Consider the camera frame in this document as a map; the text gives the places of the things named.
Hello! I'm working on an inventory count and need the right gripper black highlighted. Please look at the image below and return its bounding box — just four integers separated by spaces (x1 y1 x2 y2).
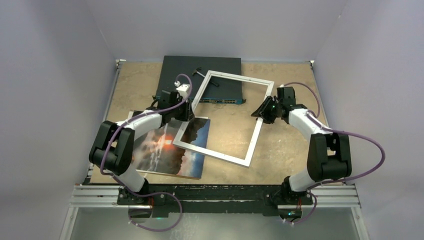
251 95 283 124

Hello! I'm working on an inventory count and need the landscape photo print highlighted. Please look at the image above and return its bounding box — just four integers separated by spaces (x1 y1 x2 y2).
131 118 205 180

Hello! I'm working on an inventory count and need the white picture frame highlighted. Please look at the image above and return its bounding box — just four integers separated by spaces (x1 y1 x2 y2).
173 70 274 168

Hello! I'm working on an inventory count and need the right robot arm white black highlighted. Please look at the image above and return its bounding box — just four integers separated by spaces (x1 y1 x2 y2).
251 86 352 204

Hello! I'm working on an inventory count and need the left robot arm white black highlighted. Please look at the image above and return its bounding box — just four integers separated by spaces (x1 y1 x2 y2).
88 91 194 205

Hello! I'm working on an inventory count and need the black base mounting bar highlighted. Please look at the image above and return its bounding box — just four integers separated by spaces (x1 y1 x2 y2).
117 183 313 218

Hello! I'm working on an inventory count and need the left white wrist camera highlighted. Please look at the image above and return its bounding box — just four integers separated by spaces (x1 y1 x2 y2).
174 80 191 99

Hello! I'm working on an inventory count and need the dark network switch box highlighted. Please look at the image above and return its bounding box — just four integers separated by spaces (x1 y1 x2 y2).
152 55 248 106

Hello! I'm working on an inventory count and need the small black-handled hammer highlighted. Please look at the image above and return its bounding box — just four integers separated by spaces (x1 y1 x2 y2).
191 67 220 87

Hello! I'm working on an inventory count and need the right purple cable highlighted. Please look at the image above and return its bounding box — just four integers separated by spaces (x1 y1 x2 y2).
281 82 386 227

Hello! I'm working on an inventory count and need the purple cable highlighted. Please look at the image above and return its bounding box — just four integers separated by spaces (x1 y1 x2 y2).
281 82 386 227
99 73 183 232

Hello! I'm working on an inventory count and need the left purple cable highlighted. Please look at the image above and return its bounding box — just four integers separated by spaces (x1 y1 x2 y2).
99 73 183 232

